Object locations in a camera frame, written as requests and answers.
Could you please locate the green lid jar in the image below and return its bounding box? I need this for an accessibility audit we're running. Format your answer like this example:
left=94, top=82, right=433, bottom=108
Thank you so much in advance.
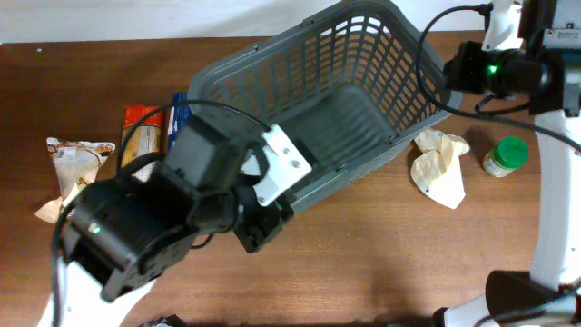
left=482, top=137, right=529, bottom=178

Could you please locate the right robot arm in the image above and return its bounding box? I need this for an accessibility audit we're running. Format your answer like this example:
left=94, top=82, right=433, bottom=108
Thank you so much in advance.
left=435, top=0, right=580, bottom=326

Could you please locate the blue carton box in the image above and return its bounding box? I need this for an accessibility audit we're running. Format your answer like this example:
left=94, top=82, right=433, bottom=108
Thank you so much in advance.
left=167, top=92, right=192, bottom=152

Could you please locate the orange pasta packet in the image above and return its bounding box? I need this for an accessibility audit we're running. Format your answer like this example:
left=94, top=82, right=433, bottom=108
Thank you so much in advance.
left=122, top=104, right=163, bottom=167

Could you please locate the crumpled beige paper bag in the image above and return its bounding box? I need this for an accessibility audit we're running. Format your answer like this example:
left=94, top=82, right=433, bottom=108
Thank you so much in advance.
left=410, top=128, right=470, bottom=209

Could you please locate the grey plastic basket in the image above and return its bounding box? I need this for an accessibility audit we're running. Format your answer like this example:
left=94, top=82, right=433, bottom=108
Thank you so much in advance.
left=188, top=1, right=461, bottom=213

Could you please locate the clear bread bag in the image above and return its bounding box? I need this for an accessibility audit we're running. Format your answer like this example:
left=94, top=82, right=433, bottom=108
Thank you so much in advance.
left=35, top=137, right=115, bottom=223

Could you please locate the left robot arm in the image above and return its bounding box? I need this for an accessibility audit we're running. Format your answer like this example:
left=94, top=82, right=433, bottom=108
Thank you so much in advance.
left=40, top=116, right=316, bottom=326

